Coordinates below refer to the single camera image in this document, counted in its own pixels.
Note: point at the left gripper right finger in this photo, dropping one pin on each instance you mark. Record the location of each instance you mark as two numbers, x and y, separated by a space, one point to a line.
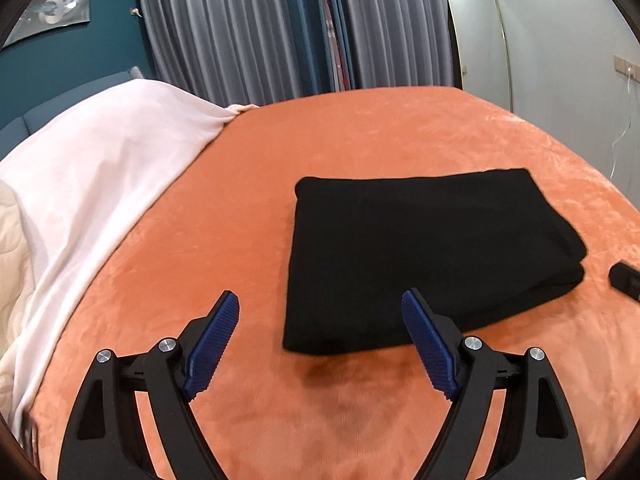
536 438

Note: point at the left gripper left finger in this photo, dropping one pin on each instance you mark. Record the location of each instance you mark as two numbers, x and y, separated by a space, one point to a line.
104 437

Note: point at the black pants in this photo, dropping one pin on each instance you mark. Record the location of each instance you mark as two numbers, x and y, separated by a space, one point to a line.
479 248

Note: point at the orange velvet bed cover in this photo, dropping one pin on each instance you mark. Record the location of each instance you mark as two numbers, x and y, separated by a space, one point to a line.
227 223

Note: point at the cream quilted comforter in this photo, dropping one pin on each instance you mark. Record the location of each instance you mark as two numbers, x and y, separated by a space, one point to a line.
17 273

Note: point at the white wardrobe door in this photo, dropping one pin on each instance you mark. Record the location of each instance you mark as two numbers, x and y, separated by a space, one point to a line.
483 51

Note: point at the white bed sheet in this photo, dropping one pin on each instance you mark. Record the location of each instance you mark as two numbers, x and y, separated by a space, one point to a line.
83 181

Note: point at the blue upholstered headboard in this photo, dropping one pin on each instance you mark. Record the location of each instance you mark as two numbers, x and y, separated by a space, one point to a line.
22 127

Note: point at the grey pleated curtain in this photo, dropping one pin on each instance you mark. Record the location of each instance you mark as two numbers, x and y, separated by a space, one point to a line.
267 51

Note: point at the silver framed wall art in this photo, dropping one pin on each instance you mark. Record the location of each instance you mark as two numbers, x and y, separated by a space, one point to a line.
45 15

